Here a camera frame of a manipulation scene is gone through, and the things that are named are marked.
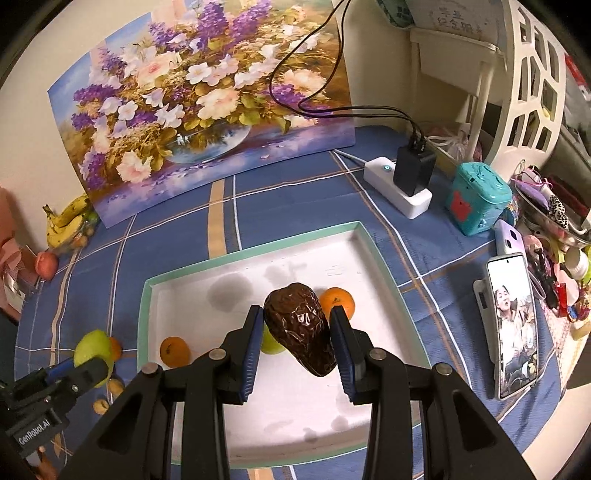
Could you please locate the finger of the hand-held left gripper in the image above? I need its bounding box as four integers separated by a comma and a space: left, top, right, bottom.
68, 357, 109, 394
44, 360, 77, 385

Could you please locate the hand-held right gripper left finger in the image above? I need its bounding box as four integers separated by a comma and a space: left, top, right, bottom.
69, 305, 264, 480

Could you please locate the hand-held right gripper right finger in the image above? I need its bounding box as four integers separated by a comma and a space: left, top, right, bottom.
329, 305, 527, 480

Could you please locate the green round fruit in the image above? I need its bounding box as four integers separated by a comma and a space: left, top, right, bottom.
261, 323, 287, 355
74, 329, 115, 377

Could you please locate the wrinkled dark brown fruit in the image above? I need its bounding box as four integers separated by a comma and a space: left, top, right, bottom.
263, 282, 340, 377

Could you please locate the shallow white green-rimmed box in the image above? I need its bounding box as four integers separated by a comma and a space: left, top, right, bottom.
137, 222, 432, 469

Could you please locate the clear bag of small fruits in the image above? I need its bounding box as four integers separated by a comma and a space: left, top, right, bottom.
60, 210, 100, 252

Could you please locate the person's left hand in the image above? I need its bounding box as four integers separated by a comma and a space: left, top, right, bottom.
34, 444, 58, 480

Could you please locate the red apple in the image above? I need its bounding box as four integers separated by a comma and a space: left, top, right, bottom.
35, 251, 60, 281

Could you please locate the pink wrapped bouquet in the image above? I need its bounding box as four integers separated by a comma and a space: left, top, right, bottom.
0, 185, 42, 315

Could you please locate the blue plaid tablecloth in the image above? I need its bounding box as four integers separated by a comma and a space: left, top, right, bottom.
14, 124, 578, 480

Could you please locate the yellow banana bunch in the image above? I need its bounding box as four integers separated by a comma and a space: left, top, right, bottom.
43, 193, 93, 250

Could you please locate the white phone stand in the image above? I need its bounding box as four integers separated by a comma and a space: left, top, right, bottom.
473, 277, 502, 398

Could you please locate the smartphone with lit screen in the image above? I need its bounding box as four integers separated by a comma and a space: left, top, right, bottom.
486, 253, 540, 401

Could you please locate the white power strip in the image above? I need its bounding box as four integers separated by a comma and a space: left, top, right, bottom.
363, 156, 433, 219

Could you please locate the black charger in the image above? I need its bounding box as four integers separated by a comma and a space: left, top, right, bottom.
392, 134, 437, 197

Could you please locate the teal toy box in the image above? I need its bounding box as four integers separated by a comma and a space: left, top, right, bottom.
445, 162, 513, 236

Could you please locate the basket of clutter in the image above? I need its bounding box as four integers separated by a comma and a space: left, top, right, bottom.
524, 233, 591, 342

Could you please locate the pink plastic bag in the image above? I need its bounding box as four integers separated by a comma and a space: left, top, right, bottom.
425, 124, 483, 162

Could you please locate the flower painting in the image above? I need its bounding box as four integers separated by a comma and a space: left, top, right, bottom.
47, 0, 356, 229

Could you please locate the white lattice shelf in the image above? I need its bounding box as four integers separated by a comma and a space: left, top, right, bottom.
489, 0, 568, 171

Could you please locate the white chair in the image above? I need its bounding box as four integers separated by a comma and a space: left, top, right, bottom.
409, 25, 509, 158

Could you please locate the teal patterned bag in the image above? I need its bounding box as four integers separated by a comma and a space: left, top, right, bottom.
375, 0, 415, 29

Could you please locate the white printed board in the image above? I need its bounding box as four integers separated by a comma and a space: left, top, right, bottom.
416, 0, 502, 42

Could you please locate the white power cord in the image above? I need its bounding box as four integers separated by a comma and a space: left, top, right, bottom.
333, 148, 368, 166

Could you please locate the black cable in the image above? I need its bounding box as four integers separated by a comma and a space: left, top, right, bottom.
269, 0, 423, 144
269, 0, 428, 148

